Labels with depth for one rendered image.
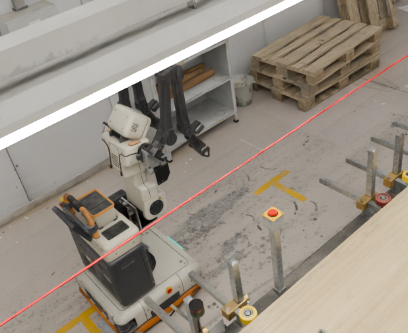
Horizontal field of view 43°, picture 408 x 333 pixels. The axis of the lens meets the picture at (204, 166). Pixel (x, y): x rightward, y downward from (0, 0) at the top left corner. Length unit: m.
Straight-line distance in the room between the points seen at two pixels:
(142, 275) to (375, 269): 1.40
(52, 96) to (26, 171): 3.65
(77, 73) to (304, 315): 1.62
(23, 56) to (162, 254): 2.70
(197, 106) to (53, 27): 4.41
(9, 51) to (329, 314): 1.77
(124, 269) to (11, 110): 2.21
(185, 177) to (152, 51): 3.57
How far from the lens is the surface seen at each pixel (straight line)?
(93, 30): 1.02
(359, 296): 2.40
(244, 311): 2.35
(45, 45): 0.98
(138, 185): 3.11
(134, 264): 3.11
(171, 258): 3.50
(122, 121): 2.91
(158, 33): 1.09
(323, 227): 3.98
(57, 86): 0.99
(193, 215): 4.20
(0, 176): 4.56
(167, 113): 2.80
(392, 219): 2.75
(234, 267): 2.25
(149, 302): 2.53
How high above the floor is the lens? 2.77
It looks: 36 degrees down
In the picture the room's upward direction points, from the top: 10 degrees counter-clockwise
